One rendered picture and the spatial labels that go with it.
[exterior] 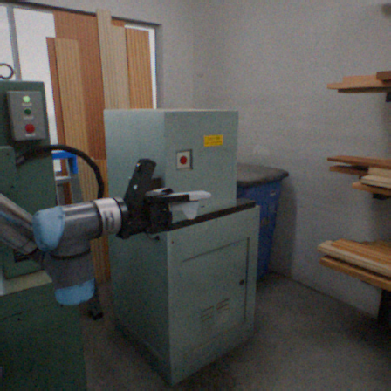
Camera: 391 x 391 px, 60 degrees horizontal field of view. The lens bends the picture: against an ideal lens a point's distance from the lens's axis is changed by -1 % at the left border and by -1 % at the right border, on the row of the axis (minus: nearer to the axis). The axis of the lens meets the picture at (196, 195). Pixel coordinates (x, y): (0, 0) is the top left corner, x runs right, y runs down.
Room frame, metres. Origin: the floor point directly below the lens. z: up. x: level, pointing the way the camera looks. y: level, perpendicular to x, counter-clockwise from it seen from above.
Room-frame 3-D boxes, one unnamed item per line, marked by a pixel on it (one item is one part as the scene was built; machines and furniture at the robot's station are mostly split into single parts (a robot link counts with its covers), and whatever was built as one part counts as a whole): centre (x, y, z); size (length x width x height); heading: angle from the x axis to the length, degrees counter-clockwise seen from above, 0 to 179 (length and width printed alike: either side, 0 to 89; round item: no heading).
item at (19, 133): (1.19, 0.58, 1.40); 0.10 x 0.06 x 0.16; 126
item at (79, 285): (0.61, 0.25, 1.12); 0.11 x 0.08 x 0.11; 39
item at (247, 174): (2.60, -0.32, 0.48); 0.64 x 0.54 x 0.97; 42
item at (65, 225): (0.60, 0.24, 1.21); 0.11 x 0.08 x 0.09; 129
